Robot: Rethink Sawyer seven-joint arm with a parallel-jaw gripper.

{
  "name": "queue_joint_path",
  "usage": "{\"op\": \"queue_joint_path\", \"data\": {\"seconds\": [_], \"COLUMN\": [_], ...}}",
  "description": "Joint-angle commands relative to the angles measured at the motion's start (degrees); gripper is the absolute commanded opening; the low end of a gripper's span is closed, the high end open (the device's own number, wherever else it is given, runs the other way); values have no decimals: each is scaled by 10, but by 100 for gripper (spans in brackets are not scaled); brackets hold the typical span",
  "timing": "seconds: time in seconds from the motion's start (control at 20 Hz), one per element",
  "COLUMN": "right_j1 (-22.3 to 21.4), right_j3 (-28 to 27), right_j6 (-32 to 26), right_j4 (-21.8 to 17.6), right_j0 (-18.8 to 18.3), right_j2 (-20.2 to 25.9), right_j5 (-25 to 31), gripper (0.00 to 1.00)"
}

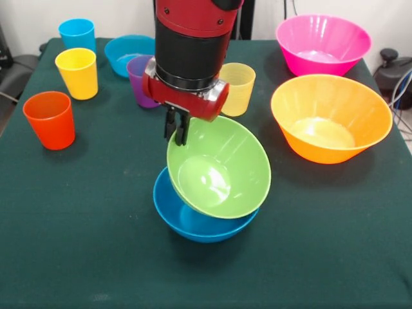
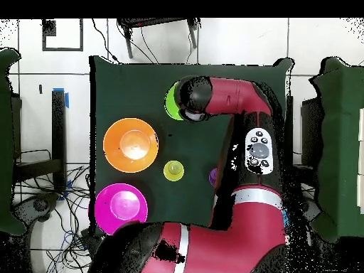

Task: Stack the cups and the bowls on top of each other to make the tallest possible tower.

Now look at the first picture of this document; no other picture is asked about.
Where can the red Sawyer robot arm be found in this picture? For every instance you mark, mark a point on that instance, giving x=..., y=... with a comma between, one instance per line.
x=193, y=48

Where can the large blue bowl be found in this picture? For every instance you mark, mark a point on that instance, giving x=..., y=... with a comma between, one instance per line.
x=193, y=228

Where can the orange bowl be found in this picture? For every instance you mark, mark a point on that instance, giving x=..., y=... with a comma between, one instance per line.
x=331, y=99

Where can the purple cup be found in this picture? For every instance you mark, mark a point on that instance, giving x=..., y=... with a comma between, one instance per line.
x=136, y=80

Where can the pink bowl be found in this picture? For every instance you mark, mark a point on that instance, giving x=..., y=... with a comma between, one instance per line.
x=322, y=35

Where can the red cup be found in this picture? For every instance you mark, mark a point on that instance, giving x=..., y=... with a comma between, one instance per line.
x=51, y=125

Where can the small blue bowl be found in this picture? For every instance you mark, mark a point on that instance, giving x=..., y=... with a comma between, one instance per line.
x=119, y=51

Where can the blue cup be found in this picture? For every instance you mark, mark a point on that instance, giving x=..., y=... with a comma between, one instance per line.
x=77, y=35

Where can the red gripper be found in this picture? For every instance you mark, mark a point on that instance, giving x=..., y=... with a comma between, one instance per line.
x=190, y=101

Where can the green bowl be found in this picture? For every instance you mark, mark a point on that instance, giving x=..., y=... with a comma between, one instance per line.
x=244, y=161

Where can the dark green tablecloth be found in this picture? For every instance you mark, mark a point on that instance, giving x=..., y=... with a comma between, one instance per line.
x=96, y=225

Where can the pale translucent yellow cup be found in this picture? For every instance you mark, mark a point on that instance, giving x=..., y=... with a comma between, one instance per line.
x=239, y=93

